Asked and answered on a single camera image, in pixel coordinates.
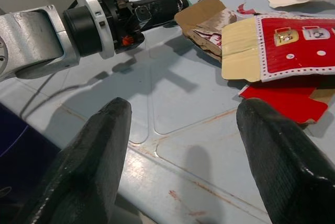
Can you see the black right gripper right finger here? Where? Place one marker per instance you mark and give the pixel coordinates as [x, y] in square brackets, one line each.
[285, 166]

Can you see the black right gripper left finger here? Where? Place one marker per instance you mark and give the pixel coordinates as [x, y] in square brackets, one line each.
[86, 161]

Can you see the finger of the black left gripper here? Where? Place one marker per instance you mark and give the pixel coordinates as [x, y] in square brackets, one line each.
[161, 9]

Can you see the dark blue rubbish bin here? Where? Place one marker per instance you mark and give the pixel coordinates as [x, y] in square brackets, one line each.
[21, 150]

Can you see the crumpled brown cardboard piece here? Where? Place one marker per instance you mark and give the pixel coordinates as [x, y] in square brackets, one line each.
[206, 25]

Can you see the plain red cardboard piece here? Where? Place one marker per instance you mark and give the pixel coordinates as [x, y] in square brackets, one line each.
[285, 101]

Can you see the small red paper scrap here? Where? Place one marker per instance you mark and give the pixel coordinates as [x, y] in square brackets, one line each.
[244, 9]

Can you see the red and cream flattened carton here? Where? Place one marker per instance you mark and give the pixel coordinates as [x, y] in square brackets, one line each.
[285, 46]

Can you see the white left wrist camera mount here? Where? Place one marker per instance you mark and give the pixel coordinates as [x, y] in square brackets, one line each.
[90, 4]

